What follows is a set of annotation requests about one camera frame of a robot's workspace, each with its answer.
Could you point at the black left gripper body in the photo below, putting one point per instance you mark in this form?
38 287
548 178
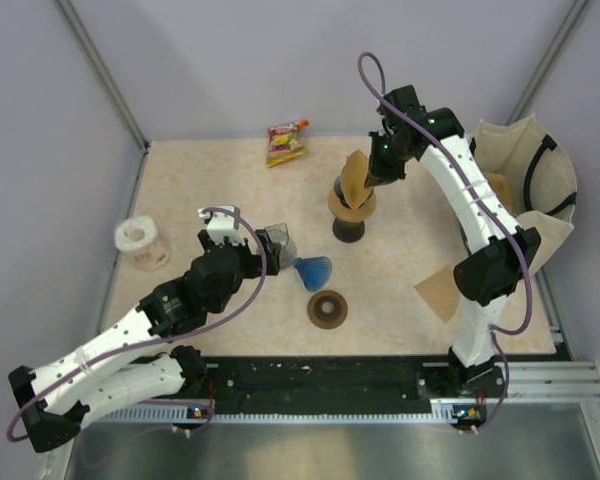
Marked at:
250 264

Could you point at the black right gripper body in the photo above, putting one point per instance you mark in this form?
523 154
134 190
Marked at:
384 163

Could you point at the brown paper coffee filter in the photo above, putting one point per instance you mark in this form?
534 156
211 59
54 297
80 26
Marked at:
353 180

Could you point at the blue glass dripper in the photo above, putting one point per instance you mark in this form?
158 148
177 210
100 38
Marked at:
314 272
337 187

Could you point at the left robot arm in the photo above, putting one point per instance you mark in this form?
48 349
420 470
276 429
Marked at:
117 368

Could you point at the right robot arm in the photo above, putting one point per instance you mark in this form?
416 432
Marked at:
499 249

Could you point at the brown paper filter right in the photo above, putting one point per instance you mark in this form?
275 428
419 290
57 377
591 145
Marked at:
440 293

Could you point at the grey glass pitcher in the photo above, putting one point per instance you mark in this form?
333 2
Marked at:
279 234

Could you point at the black tumbler with red lid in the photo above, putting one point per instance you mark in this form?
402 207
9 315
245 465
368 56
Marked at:
348 232

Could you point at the colourful snack packet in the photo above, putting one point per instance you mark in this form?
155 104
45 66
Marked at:
283 143

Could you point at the brown box in bag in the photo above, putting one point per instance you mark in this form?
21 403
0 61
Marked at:
500 185

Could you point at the white toilet paper roll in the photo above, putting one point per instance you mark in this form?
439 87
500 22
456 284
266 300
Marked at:
141 242

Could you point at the cream canvas tote bag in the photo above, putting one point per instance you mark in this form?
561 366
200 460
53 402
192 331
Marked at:
541 176

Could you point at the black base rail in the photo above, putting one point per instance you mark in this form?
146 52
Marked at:
330 385

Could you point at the grey slotted cable duct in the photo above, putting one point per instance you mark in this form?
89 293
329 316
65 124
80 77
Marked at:
187 413

